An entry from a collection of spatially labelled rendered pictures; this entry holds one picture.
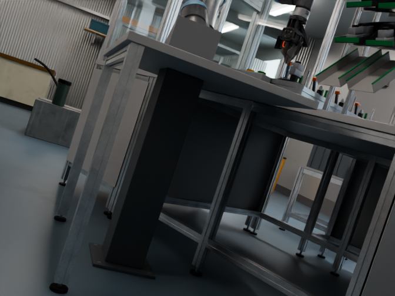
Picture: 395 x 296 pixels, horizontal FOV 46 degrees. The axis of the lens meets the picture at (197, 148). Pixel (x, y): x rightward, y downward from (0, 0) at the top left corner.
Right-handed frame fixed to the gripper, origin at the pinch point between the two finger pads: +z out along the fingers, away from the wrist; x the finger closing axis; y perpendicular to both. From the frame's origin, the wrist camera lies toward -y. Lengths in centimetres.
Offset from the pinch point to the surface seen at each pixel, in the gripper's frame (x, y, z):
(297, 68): 1.8, -5.9, 1.1
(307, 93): 16.6, 0.7, 12.9
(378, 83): 47.9, 2.7, 3.9
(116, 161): -83, 16, 76
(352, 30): 27.8, 0.7, -17.3
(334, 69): 21.6, -5.5, -1.1
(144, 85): -80, 16, 29
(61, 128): -318, -75, 89
